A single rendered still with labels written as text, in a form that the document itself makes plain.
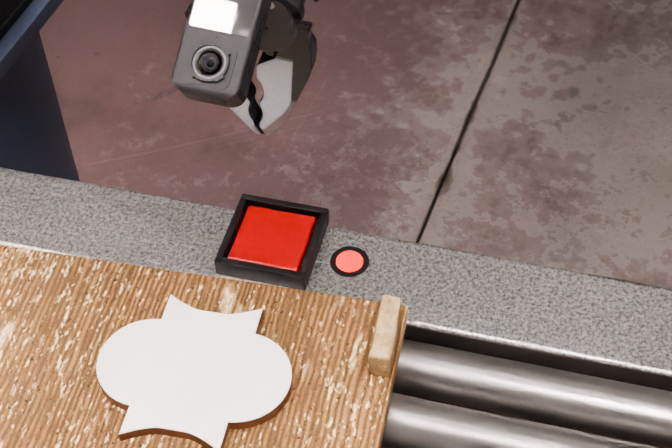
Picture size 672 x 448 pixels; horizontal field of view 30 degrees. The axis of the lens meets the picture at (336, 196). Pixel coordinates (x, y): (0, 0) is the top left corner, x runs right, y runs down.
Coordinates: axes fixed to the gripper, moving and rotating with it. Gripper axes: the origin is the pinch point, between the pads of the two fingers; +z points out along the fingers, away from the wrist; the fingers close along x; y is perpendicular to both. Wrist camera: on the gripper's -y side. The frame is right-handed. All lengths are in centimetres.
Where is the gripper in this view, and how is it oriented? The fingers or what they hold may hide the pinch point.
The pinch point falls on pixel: (259, 127)
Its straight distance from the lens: 93.7
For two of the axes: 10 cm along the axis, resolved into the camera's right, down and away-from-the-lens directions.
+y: 2.6, -7.3, 6.4
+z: 0.3, 6.6, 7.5
